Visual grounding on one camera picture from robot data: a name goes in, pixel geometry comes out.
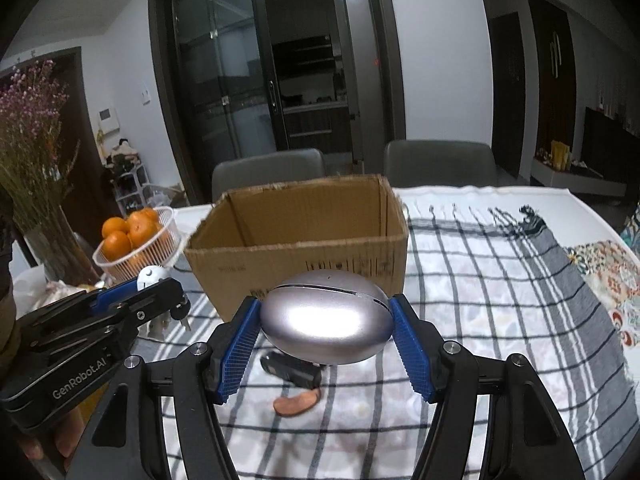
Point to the grey dining chair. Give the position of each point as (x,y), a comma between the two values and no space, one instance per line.
(440,162)
(270,172)

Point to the floral patterned mat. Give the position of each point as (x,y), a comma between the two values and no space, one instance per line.
(607,285)

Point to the grey plaid tablecloth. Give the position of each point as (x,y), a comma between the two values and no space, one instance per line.
(500,320)

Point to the brown wooden piece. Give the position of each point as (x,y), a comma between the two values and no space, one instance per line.
(297,404)

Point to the floral cushion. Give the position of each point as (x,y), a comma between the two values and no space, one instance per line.
(632,222)

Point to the dried flower bouquet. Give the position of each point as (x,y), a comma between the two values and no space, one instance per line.
(30,150)

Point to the black rectangular device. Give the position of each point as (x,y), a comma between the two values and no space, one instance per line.
(295,372)

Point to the person's left hand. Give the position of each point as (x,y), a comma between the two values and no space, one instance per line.
(65,435)

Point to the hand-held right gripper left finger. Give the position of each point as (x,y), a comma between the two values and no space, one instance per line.
(240,355)

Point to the white television cabinet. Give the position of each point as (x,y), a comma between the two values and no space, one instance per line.
(575,177)

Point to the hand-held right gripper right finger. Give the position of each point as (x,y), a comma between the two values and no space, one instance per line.
(412,355)

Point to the brown cardboard box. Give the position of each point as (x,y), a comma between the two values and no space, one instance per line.
(240,270)

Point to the white plastic fruit basket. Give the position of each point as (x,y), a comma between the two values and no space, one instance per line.
(160,245)

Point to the white shoe rack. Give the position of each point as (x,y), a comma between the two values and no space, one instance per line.
(131,190)

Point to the yellow box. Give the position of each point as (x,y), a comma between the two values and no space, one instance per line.
(560,155)

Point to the dark wooden door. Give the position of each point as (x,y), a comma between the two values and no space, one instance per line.
(550,70)

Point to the silver oval case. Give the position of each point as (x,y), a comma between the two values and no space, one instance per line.
(325,320)

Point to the black television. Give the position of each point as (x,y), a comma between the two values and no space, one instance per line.
(612,140)

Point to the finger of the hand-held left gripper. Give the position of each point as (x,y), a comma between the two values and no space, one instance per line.
(155,300)
(117,292)

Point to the glass vase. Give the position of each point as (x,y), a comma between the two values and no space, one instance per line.
(60,250)

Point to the white light switch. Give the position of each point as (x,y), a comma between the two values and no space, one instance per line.
(145,97)

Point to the white wall intercom panel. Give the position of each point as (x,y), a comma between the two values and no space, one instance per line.
(108,120)

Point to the dark glass sliding door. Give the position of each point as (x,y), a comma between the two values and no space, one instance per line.
(220,85)

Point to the orange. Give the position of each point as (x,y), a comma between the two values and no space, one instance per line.
(150,214)
(117,246)
(115,226)
(141,227)

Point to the floral cloth cover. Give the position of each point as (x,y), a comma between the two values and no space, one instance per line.
(55,287)

